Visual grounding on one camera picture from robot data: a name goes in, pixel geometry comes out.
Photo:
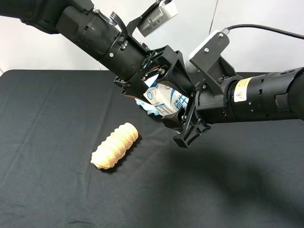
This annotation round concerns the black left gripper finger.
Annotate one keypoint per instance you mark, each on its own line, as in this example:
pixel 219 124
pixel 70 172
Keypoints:
pixel 176 77
pixel 135 90

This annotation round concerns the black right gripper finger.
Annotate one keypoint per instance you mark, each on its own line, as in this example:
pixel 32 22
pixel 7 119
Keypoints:
pixel 175 121

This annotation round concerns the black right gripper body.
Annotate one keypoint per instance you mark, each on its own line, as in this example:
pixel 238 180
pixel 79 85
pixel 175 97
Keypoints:
pixel 209 99

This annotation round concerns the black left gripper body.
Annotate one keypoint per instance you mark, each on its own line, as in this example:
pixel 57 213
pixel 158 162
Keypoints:
pixel 152 65

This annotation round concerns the white blue milk carton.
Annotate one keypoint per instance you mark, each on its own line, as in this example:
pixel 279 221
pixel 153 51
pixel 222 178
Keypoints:
pixel 164 98

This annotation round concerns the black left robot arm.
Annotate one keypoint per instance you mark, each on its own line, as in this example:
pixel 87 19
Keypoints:
pixel 108 40

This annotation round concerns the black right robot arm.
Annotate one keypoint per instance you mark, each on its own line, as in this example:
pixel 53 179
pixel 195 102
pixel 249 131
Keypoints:
pixel 268 97

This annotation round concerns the light blue bath loofah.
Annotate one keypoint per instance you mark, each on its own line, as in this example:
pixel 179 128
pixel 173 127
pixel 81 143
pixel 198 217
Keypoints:
pixel 150 109

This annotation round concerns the ridged orange bread loaf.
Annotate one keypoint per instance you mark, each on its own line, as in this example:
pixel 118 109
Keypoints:
pixel 110 151

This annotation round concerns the black tablecloth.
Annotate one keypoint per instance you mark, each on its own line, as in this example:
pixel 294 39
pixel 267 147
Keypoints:
pixel 239 175

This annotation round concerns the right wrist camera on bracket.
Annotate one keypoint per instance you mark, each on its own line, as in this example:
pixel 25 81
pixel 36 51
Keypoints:
pixel 206 58

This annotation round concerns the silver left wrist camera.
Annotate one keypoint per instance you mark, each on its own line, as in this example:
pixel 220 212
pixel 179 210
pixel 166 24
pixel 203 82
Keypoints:
pixel 159 13

